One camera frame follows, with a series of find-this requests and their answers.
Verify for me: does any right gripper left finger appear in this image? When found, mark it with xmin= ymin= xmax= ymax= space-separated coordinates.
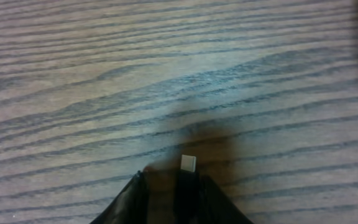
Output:
xmin=90 ymin=171 xmax=150 ymax=224

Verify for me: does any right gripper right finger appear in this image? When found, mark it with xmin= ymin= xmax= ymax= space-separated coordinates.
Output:
xmin=197 ymin=175 xmax=254 ymax=224

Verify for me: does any black USB charging cable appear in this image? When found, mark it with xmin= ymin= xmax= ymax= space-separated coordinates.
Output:
xmin=173 ymin=154 xmax=200 ymax=224

